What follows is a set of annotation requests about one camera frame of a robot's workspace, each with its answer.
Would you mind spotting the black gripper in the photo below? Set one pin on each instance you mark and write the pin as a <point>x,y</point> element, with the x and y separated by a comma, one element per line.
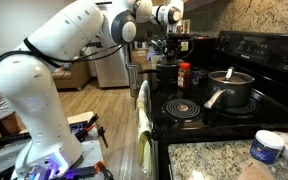
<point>171,48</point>

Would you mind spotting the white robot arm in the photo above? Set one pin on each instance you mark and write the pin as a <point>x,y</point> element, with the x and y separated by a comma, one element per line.
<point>27,84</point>

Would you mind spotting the black pot far side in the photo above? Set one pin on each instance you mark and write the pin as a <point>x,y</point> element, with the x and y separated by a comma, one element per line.
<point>166,72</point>

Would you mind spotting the black electric stove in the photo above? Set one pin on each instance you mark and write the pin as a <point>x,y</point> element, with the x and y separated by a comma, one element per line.
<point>264,56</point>

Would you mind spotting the red-capped spice jar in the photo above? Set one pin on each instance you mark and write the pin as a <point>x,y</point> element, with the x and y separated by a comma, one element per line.
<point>184,75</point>

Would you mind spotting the dark-capped spice jar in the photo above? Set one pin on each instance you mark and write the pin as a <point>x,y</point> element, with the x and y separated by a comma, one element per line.
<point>195,76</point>

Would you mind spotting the front left coil burner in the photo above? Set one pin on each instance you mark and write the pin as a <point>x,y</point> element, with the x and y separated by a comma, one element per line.
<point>181,109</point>

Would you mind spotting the stainless steel refrigerator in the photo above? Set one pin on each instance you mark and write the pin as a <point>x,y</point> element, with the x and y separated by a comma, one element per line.
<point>110,65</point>

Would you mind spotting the cream dish towel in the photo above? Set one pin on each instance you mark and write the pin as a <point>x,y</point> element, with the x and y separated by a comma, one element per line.
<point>144,129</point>

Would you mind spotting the brown sofa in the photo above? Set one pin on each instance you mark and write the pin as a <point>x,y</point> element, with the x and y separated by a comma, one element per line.
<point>75,77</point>

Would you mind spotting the blue white-lidded jar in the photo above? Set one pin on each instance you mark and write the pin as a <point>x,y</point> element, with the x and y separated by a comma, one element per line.
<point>266,146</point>

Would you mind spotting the dark pot with steel handle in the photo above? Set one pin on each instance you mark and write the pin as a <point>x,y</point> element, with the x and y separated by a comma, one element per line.
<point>228,88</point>

